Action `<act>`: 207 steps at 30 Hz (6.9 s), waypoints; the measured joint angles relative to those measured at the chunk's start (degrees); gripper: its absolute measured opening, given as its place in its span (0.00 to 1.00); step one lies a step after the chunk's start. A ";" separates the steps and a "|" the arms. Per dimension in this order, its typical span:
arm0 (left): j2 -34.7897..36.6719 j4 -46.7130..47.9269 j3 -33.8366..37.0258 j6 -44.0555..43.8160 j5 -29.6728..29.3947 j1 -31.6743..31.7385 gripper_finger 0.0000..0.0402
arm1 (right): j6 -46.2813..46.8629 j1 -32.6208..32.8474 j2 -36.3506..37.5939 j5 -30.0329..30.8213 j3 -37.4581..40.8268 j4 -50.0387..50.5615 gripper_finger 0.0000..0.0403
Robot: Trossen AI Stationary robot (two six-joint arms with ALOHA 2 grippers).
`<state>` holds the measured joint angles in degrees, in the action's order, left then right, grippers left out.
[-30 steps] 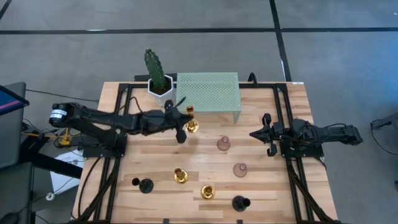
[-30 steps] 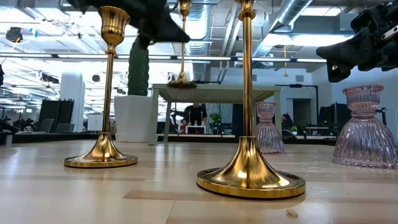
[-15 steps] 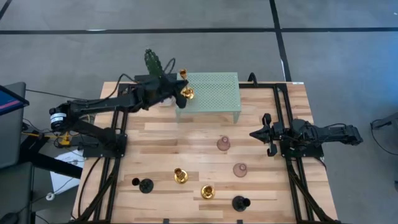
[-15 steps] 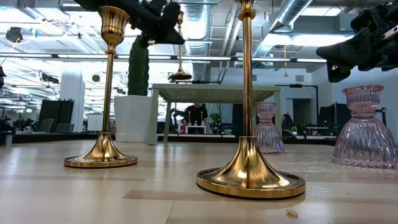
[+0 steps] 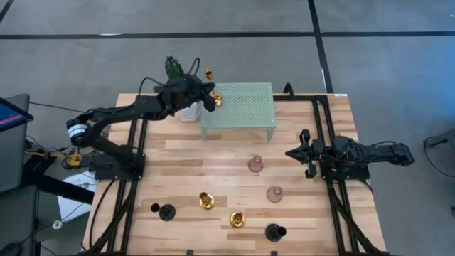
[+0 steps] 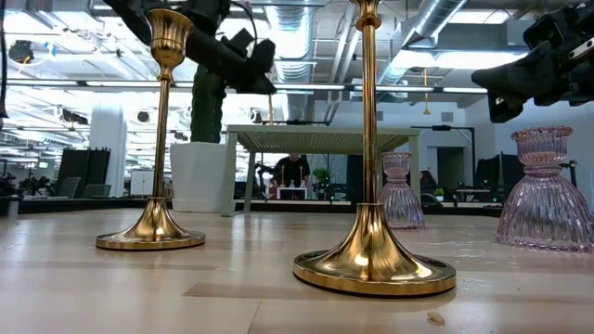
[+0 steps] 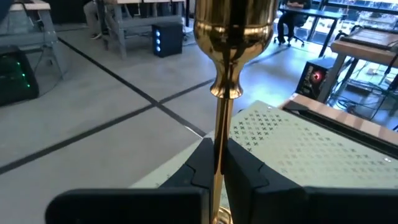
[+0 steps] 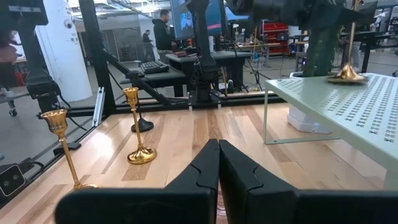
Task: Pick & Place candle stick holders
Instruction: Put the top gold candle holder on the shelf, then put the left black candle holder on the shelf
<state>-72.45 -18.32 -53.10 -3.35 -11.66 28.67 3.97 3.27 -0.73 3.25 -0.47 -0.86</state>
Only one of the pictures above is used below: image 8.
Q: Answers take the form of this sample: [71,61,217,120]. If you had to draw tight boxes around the person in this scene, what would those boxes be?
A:
[0,29,19,90]
[151,9,177,63]
[142,29,155,62]

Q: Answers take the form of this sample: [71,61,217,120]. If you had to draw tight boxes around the small black depth camera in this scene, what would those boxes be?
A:
[0,164,26,197]

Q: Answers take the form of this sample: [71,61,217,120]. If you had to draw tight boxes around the black candlestick holder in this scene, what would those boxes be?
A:
[129,72,155,134]

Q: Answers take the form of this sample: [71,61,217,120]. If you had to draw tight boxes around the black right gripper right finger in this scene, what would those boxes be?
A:
[219,139,398,224]

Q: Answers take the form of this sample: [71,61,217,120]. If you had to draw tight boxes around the black keyboard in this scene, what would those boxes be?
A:
[139,60,170,75]

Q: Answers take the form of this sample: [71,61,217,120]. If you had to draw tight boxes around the gold candlestick holder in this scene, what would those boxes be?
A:
[40,108,102,190]
[326,0,369,84]
[122,86,158,166]

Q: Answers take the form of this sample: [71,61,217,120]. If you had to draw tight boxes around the computer monitor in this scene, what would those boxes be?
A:
[170,0,231,40]

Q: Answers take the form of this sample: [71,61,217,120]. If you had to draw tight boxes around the mint green perforated metal shelf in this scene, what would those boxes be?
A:
[263,72,398,190]

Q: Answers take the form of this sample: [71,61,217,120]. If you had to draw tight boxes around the red tool cabinet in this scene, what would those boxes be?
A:
[260,21,290,54]

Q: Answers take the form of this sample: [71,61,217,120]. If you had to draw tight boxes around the black desk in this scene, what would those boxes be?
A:
[166,51,254,91]
[119,67,187,97]

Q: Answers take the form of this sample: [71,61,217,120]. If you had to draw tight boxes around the white hexagonal plant pot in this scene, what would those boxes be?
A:
[287,71,333,135]

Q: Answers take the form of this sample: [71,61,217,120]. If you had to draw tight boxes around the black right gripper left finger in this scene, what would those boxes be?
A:
[55,139,220,224]

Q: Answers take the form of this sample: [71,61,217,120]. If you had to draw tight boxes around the black aluminium table frame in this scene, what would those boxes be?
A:
[0,0,285,209]

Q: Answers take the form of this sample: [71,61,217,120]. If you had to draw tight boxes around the green artificial cactus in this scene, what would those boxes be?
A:
[303,0,343,78]

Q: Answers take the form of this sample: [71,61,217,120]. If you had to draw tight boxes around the silver aluminium bar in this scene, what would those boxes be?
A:
[91,86,106,128]

